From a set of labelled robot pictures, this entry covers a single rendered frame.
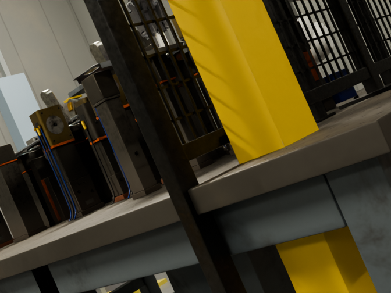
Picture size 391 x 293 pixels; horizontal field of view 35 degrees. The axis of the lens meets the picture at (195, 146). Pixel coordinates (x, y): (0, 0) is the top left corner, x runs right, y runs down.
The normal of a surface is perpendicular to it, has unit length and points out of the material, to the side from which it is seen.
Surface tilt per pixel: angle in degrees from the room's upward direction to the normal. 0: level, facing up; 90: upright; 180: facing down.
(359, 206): 90
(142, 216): 90
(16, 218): 90
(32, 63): 90
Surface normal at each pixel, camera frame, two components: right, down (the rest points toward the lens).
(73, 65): 0.66, -0.29
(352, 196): -0.63, 0.28
